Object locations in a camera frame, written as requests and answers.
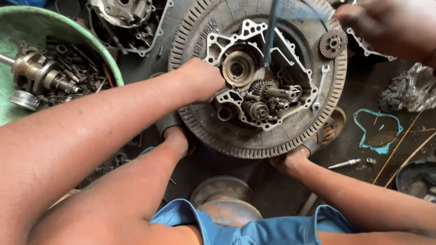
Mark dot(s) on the person's leg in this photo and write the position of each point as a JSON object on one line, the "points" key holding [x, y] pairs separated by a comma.
{"points": [[357, 200], [112, 197]]}

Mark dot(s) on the black rubber tyre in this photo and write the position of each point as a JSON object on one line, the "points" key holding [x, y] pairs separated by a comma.
{"points": [[238, 141]]}

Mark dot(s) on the small black bolt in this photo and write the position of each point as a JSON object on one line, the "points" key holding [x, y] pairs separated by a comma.
{"points": [[159, 51]]}

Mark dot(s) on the heap of oily engine parts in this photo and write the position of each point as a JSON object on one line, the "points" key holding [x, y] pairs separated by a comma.
{"points": [[78, 73]]}

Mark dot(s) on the steel crankshaft assembly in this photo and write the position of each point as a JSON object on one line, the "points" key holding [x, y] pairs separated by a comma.
{"points": [[34, 73]]}

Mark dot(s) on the person's right fingers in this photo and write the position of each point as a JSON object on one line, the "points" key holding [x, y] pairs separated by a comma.
{"points": [[347, 13]]}

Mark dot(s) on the silver piston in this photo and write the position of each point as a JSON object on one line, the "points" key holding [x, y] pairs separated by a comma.
{"points": [[24, 99]]}

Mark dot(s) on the grey metal rod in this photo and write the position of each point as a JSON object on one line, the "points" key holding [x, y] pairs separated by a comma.
{"points": [[307, 204]]}

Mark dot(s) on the thin wooden stick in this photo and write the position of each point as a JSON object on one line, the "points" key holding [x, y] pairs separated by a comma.
{"points": [[397, 146], [408, 158]]}

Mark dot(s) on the person's left hand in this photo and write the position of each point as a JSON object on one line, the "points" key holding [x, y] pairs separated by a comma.
{"points": [[199, 80]]}

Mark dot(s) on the silver metal shaft bolt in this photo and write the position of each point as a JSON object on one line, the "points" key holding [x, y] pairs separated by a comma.
{"points": [[344, 163]]}

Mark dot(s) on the teal gasket piece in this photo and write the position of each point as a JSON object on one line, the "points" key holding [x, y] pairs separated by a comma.
{"points": [[145, 151]]}

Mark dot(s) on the blue shorts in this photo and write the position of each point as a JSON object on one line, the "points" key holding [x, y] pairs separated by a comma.
{"points": [[272, 229]]}

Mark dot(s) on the grey engine cover half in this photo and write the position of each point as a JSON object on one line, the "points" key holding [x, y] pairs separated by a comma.
{"points": [[119, 13]]}

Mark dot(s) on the person's right hand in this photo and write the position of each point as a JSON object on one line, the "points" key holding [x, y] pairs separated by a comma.
{"points": [[385, 23]]}

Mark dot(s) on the person's right leg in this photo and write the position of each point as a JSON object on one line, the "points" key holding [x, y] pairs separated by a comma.
{"points": [[357, 200]]}

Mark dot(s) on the round toothed sprocket gear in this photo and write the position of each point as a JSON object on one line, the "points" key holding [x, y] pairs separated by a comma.
{"points": [[333, 43]]}

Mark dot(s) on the silver open-end wrench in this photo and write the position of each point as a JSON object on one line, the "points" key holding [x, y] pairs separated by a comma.
{"points": [[320, 86]]}

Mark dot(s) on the black round container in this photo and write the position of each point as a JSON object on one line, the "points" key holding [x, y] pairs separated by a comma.
{"points": [[67, 7]]}

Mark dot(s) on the black metal pan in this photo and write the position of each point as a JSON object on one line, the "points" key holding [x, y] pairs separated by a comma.
{"points": [[415, 178]]}

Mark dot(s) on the transmission gear cluster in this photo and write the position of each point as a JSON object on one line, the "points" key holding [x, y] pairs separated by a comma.
{"points": [[269, 97]]}

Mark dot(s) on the silver metal gasket frame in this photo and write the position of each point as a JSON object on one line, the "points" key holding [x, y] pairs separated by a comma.
{"points": [[369, 51]]}

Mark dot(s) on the person's left fingers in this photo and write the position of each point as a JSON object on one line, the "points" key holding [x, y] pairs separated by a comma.
{"points": [[213, 97]]}

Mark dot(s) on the person's right sandal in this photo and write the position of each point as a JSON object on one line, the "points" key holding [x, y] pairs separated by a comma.
{"points": [[327, 131]]}

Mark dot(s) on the silver engine crankcase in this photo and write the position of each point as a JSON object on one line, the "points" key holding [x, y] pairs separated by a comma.
{"points": [[299, 73]]}

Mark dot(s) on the person's left leg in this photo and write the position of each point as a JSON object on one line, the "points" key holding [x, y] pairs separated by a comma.
{"points": [[112, 197]]}

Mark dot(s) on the person's sandal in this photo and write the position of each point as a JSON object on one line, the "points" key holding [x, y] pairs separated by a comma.
{"points": [[327, 131], [168, 121]]}

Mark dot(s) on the teal engine gasket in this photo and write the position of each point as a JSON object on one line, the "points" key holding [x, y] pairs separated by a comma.
{"points": [[358, 136]]}

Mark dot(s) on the person's left sandal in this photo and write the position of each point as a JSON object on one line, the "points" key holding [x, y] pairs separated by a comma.
{"points": [[168, 121]]}

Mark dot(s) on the rusty round metal stool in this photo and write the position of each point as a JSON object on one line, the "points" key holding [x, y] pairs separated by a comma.
{"points": [[224, 200]]}

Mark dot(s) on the green plastic basin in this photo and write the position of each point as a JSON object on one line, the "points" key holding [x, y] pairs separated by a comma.
{"points": [[20, 23]]}

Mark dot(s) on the clear plastic bag with rag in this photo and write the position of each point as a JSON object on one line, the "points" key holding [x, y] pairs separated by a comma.
{"points": [[412, 88]]}

